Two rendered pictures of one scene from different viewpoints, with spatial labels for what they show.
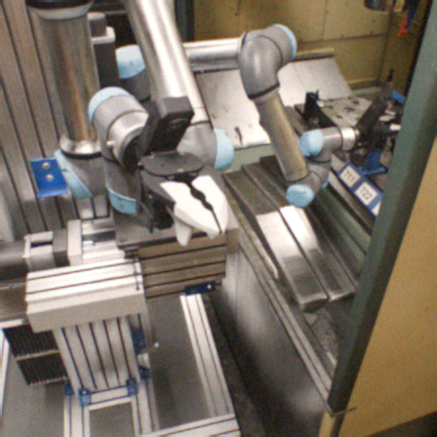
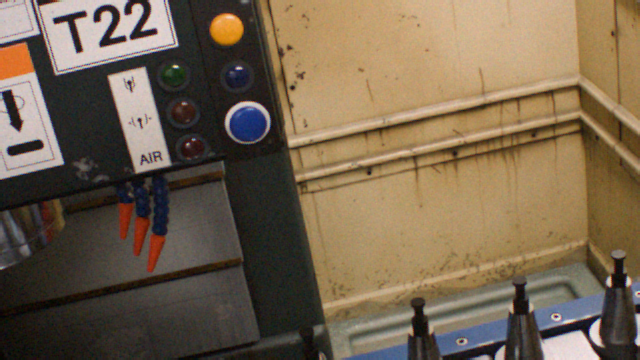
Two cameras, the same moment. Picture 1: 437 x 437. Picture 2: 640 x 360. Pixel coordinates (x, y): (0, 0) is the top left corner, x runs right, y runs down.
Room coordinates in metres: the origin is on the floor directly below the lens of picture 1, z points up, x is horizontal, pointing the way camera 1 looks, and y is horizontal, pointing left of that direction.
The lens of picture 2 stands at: (1.22, 0.14, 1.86)
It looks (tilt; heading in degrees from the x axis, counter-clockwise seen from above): 27 degrees down; 285
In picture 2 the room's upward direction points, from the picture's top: 11 degrees counter-clockwise
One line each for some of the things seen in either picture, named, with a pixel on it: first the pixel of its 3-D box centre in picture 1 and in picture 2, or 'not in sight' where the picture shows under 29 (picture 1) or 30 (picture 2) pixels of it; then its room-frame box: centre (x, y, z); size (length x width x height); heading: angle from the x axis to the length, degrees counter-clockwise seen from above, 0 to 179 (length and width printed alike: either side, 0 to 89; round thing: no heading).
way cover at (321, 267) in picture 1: (289, 218); not in sight; (1.47, -0.28, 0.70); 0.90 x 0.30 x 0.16; 18
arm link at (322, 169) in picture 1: (315, 172); not in sight; (1.24, -0.30, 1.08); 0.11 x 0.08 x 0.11; 152
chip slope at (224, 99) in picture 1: (289, 104); not in sight; (2.41, -0.38, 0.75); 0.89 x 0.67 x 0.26; 108
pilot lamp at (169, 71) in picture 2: not in sight; (173, 75); (1.48, -0.47, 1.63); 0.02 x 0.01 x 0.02; 18
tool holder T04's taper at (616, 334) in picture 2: not in sight; (618, 307); (1.13, -0.65, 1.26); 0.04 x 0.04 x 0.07
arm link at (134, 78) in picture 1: (132, 71); not in sight; (1.42, 0.28, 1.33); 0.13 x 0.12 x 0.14; 152
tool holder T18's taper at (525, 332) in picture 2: not in sight; (522, 333); (1.24, -0.61, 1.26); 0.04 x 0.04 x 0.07
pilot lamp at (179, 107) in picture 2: not in sight; (183, 112); (1.48, -0.47, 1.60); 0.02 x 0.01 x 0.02; 18
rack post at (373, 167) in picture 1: (378, 137); not in sight; (1.52, -0.58, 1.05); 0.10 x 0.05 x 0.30; 108
